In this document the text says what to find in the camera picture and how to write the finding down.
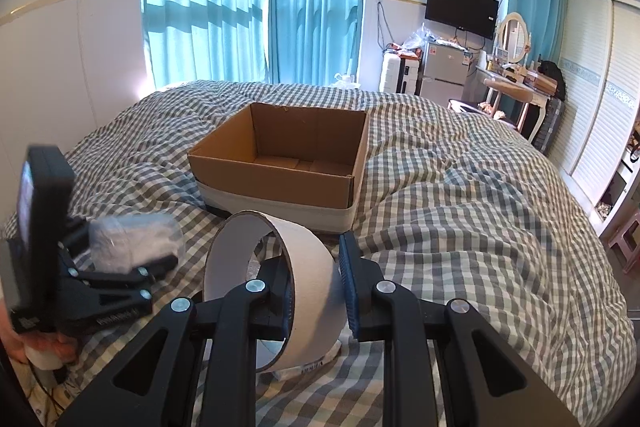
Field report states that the person's left hand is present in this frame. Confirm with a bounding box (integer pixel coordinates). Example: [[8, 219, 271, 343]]
[[0, 299, 78, 363]]

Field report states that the wooden chair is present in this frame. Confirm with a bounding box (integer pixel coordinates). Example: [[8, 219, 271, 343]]
[[447, 98, 518, 130]]

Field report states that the white dressing table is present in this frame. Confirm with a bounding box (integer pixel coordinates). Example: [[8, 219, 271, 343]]
[[476, 66, 550, 143]]

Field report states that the silver mini fridge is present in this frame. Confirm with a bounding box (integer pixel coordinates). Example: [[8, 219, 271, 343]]
[[420, 42, 473, 106]]

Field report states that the white sliding wardrobe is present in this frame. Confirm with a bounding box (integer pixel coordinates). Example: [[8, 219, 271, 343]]
[[549, 0, 639, 239]]

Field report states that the pink plastic stool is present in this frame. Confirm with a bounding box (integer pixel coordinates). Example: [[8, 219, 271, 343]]
[[608, 209, 639, 274]]

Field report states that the black wall television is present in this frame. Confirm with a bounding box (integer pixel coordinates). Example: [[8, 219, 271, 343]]
[[424, 0, 499, 40]]

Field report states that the checkered bed duvet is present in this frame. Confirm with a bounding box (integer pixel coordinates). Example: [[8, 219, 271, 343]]
[[68, 81, 638, 426]]

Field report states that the oval vanity mirror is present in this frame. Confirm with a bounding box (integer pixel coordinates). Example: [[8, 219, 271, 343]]
[[494, 12, 530, 64]]

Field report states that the black bag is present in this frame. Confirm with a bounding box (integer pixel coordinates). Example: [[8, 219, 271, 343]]
[[535, 61, 566, 102]]

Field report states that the clear plastic bag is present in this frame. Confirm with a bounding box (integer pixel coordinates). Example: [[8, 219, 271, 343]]
[[330, 74, 360, 90]]

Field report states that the clear plastic round container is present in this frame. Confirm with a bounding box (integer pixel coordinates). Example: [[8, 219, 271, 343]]
[[89, 213, 184, 274]]

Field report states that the white tape roll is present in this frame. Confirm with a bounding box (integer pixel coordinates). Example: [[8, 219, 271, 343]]
[[203, 210, 346, 373]]

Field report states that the white suitcase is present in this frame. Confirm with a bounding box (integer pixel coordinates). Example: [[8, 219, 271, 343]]
[[380, 52, 420, 94]]

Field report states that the brown cardboard box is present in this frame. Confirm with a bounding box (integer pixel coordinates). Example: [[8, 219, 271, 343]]
[[188, 102, 369, 234]]

